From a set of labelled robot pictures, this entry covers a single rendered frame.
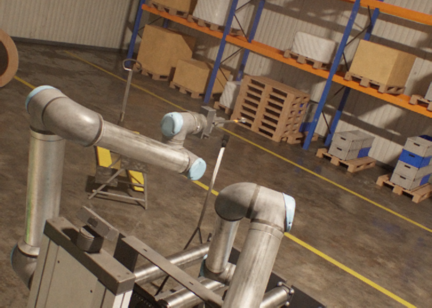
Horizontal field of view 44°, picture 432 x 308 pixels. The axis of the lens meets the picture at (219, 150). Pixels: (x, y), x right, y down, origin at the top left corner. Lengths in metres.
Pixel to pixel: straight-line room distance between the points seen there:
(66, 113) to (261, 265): 0.75
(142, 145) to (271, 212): 0.49
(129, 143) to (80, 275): 0.47
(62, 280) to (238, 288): 0.52
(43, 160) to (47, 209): 0.18
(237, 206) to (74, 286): 0.56
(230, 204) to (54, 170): 0.59
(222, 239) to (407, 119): 9.71
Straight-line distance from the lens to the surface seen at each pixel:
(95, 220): 1.48
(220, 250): 2.01
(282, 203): 1.71
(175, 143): 2.08
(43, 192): 1.85
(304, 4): 12.55
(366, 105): 11.74
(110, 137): 1.71
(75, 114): 1.64
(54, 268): 1.63
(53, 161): 1.80
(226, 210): 1.75
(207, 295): 2.62
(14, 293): 4.38
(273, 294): 3.35
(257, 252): 1.67
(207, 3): 12.23
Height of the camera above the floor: 2.54
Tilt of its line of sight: 17 degrees down
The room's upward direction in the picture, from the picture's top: 17 degrees clockwise
